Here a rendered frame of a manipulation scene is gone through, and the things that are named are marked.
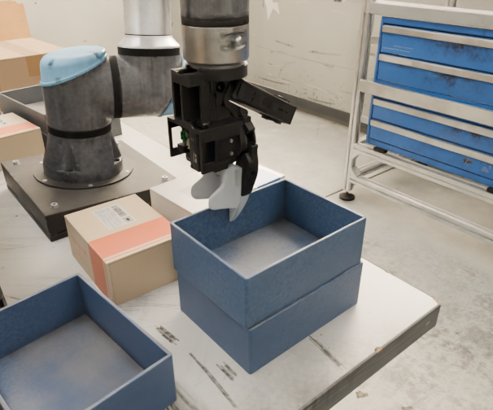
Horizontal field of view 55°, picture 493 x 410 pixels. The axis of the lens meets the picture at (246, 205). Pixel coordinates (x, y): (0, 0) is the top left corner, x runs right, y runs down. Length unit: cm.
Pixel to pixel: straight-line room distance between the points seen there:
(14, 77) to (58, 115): 66
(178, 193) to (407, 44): 152
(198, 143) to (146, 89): 38
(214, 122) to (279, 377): 31
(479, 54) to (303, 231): 140
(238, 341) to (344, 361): 13
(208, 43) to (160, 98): 40
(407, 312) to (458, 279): 135
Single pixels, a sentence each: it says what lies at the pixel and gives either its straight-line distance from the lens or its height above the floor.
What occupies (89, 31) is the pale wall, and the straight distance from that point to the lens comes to 421.
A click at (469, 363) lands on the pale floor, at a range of 170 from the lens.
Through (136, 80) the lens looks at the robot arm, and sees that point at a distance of 91.
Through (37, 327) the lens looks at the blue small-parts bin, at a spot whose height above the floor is 72.
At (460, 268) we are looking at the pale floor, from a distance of 211.
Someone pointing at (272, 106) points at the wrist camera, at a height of 97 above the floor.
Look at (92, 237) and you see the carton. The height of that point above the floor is 77.
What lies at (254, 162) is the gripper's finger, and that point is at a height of 91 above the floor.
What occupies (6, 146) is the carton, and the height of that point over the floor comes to 75.
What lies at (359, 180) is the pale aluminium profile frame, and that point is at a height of 13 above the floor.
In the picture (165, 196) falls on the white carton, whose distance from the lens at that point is 77.
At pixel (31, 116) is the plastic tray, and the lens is 128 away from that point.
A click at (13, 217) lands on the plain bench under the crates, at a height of 70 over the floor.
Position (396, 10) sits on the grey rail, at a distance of 213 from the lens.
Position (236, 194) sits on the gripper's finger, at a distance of 61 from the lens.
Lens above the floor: 114
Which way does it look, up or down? 29 degrees down
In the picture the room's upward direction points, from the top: straight up
